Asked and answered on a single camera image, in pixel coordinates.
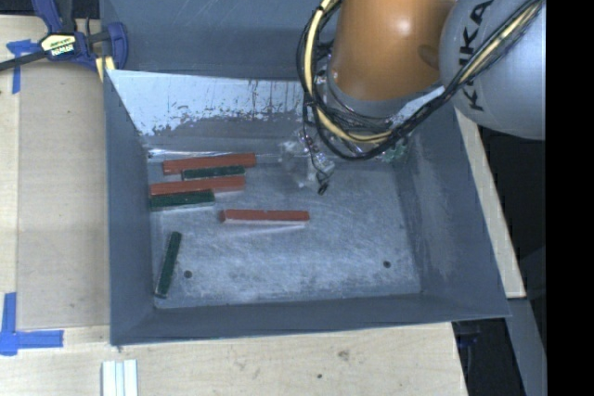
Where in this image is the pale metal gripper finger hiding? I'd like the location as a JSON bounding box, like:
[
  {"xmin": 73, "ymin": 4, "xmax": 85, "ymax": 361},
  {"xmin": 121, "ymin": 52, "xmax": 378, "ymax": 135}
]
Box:
[
  {"xmin": 290, "ymin": 162, "xmax": 321, "ymax": 192},
  {"xmin": 277, "ymin": 140, "xmax": 311, "ymax": 164}
]

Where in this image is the red-brown flat block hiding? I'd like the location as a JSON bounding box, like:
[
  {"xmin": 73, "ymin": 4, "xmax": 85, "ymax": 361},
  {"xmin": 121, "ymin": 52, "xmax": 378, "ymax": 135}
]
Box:
[
  {"xmin": 149, "ymin": 174, "xmax": 247, "ymax": 198},
  {"xmin": 218, "ymin": 208, "xmax": 311, "ymax": 226},
  {"xmin": 161, "ymin": 152, "xmax": 258, "ymax": 176}
]

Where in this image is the grey metal bin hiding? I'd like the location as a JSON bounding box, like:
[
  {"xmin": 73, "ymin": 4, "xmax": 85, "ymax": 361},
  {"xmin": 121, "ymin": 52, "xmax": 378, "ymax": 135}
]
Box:
[{"xmin": 97, "ymin": 0, "xmax": 512, "ymax": 347}]

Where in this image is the dark green flat block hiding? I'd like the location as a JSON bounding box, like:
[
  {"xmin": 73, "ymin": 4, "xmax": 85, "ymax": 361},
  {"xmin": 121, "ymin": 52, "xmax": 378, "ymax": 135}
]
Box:
[
  {"xmin": 148, "ymin": 188, "xmax": 217, "ymax": 212},
  {"xmin": 154, "ymin": 230, "xmax": 183, "ymax": 299},
  {"xmin": 181, "ymin": 165, "xmax": 247, "ymax": 182}
]

